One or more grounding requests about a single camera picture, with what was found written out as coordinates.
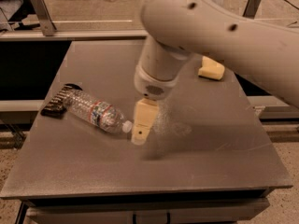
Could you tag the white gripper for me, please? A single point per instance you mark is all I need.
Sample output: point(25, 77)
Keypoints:
point(151, 87)

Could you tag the clear plastic water bottle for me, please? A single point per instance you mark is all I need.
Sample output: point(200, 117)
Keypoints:
point(99, 113)

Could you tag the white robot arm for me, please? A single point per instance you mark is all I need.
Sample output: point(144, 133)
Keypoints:
point(264, 54)

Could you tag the black rxbar chocolate bar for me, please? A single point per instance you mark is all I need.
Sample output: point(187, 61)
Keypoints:
point(55, 107)

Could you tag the yellow sponge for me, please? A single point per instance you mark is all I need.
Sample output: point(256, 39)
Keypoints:
point(211, 69)

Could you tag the cabinet under table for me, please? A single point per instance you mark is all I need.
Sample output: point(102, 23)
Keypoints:
point(214, 207)

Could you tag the metal rail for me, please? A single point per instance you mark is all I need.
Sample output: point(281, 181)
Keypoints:
point(35, 35)

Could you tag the left metal bracket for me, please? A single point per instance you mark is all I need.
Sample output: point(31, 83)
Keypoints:
point(47, 26)

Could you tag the metal bracket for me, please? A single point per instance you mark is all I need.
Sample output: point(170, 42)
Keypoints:
point(251, 8)
point(47, 26)

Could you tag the right metal bracket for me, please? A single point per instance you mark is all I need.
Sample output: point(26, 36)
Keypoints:
point(251, 8)

